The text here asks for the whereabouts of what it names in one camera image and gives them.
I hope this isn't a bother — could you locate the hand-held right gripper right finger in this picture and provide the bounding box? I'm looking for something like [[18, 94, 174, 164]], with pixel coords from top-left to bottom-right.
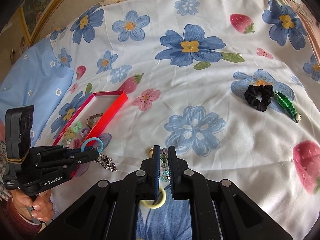
[[168, 145, 294, 240]]

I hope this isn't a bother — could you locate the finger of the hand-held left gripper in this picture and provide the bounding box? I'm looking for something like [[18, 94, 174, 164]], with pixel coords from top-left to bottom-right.
[[32, 150, 100, 178], [30, 145, 97, 159]]

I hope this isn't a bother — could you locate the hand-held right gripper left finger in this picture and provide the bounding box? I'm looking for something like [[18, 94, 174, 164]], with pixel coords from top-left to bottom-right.
[[32, 145, 162, 240]]

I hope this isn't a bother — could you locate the clear crystal bead bracelet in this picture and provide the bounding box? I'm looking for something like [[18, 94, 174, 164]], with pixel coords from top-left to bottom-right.
[[160, 148, 172, 182]]

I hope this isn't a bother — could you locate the blue hair tie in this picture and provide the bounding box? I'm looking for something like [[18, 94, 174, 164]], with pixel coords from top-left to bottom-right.
[[80, 137, 103, 153]]

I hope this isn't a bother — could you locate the silver chain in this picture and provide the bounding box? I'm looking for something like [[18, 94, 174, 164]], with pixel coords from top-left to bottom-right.
[[95, 152, 118, 172]]

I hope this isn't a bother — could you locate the red shallow box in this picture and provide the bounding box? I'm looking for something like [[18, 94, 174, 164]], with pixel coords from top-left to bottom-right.
[[52, 92, 129, 178]]

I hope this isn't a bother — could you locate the person's left hand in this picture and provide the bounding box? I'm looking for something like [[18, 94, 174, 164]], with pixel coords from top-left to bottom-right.
[[10, 189, 54, 222]]

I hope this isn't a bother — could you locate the light blue flowered pillow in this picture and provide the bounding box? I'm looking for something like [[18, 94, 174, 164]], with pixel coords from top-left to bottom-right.
[[0, 38, 75, 145]]

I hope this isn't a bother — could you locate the floral printed bedsheet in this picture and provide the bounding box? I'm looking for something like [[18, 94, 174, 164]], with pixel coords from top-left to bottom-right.
[[32, 0, 320, 240]]

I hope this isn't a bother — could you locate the black scrunchie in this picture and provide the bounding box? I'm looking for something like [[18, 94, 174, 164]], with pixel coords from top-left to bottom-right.
[[244, 84, 275, 112]]

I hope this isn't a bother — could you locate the green leaf hair clip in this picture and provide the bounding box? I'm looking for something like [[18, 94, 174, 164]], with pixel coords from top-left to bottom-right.
[[274, 92, 302, 124]]

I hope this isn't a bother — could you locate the yellow hair tie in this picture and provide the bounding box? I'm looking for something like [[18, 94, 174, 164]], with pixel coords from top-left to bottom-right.
[[141, 186, 166, 208]]

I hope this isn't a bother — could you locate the framed wall picture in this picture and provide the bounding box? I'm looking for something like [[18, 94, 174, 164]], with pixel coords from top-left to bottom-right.
[[0, 0, 83, 45]]

